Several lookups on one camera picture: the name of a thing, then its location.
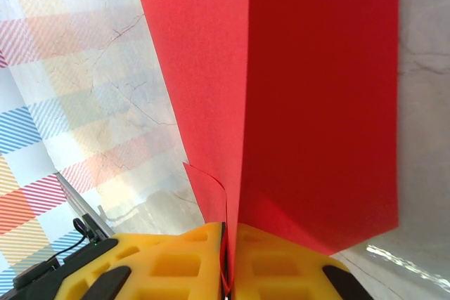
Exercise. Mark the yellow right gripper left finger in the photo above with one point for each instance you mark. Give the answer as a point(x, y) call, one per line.
point(158, 265)

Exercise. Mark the aluminium side rail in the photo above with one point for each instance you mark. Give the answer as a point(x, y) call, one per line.
point(81, 205)

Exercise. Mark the red paper sheet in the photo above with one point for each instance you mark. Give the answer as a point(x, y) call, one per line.
point(281, 103)

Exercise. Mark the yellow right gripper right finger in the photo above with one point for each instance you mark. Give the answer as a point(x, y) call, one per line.
point(281, 272)

